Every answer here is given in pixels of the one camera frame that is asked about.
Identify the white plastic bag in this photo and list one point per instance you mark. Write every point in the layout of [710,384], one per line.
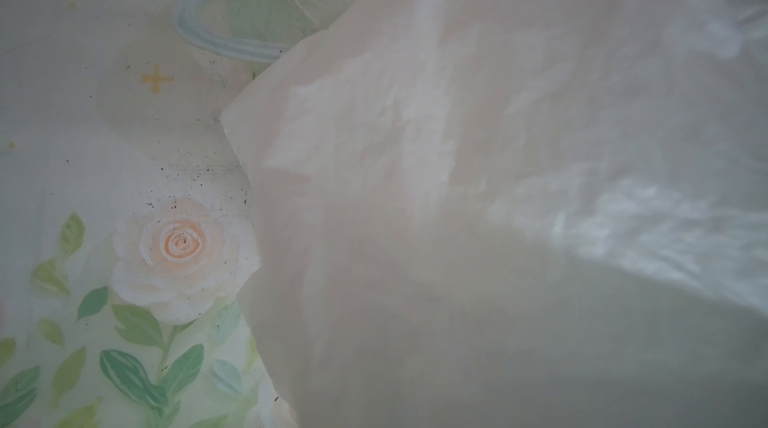
[513,213]

